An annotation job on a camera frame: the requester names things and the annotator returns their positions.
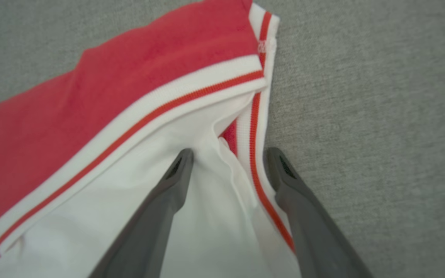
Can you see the red jersey with white trim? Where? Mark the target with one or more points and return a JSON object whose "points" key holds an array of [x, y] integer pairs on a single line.
{"points": [[129, 58]]}

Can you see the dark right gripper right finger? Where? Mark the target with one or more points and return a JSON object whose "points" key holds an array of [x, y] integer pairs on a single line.
{"points": [[315, 239]]}

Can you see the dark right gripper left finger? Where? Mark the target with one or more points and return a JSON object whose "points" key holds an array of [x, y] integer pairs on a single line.
{"points": [[149, 231]]}

